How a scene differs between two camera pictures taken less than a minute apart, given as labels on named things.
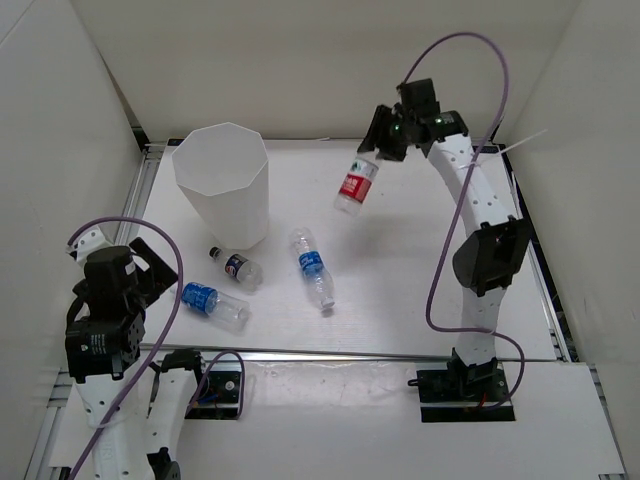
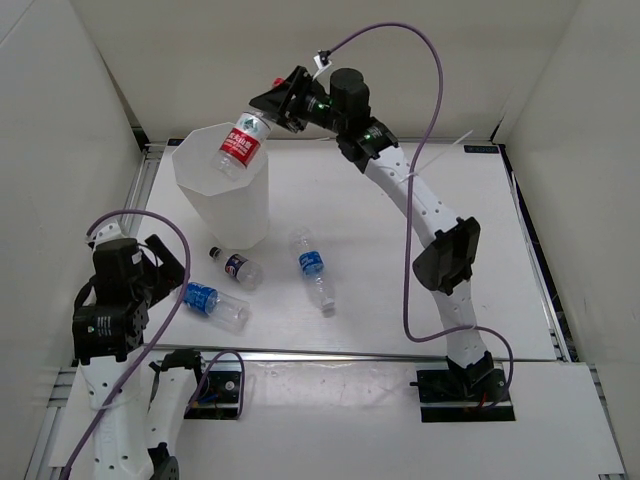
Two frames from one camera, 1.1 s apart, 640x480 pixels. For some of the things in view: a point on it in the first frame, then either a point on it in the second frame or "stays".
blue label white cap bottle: [229, 311] stays
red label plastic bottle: [357, 183] -> [241, 147]
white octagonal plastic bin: [223, 169] stays
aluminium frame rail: [139, 196] stays
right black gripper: [382, 117] -> [279, 101]
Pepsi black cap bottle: [249, 273] stays
